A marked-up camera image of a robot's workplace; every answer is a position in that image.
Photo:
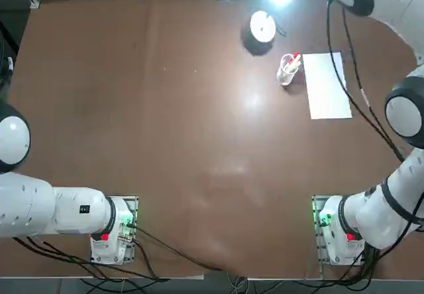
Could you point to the white desk lamp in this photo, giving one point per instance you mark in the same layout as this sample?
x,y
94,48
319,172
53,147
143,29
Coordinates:
x,y
262,27

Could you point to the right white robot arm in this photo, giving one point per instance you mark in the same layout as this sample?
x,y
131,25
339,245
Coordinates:
x,y
404,181

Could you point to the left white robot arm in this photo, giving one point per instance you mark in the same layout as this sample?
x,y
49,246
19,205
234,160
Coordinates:
x,y
33,204

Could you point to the clear plastic pen cup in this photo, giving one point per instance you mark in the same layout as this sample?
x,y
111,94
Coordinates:
x,y
284,77

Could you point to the red-capped white marker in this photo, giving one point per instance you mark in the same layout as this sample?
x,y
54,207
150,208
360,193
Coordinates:
x,y
295,55
299,56

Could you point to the white paper sheet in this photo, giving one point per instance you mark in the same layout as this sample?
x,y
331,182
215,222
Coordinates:
x,y
326,102

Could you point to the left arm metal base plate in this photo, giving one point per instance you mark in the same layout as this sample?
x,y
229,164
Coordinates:
x,y
135,202

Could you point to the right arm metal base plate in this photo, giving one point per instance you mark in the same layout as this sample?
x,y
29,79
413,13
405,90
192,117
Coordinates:
x,y
315,201

